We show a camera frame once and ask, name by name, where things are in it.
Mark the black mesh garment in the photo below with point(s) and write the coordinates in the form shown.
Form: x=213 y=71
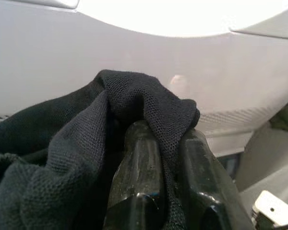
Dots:
x=74 y=143

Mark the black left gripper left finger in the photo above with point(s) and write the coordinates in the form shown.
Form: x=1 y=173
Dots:
x=136 y=167

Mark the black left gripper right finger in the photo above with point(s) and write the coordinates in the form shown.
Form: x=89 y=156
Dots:
x=201 y=182

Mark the dark green cloth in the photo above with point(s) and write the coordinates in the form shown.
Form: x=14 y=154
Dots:
x=286 y=115

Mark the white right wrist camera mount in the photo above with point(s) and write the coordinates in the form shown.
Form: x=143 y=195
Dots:
x=273 y=208

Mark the white tumble dryer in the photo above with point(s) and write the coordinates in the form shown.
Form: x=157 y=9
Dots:
x=62 y=60

